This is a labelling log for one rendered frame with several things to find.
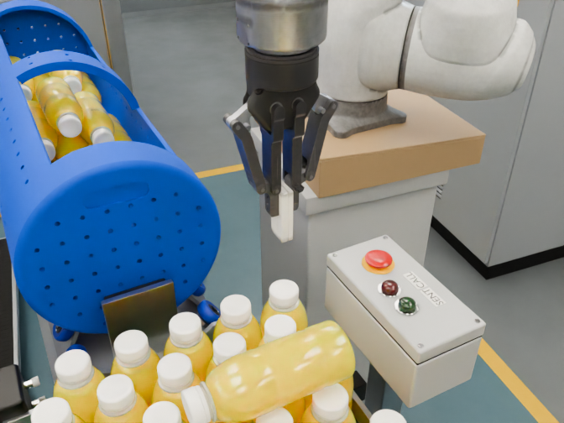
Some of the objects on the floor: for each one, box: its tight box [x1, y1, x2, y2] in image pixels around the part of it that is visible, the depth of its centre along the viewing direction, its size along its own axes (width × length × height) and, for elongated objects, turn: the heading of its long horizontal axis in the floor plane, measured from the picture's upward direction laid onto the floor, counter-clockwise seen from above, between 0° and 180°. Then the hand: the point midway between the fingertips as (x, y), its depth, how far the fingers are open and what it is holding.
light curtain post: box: [98, 0, 133, 95], centre depth 214 cm, size 6×6×170 cm
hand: (282, 211), depth 70 cm, fingers closed
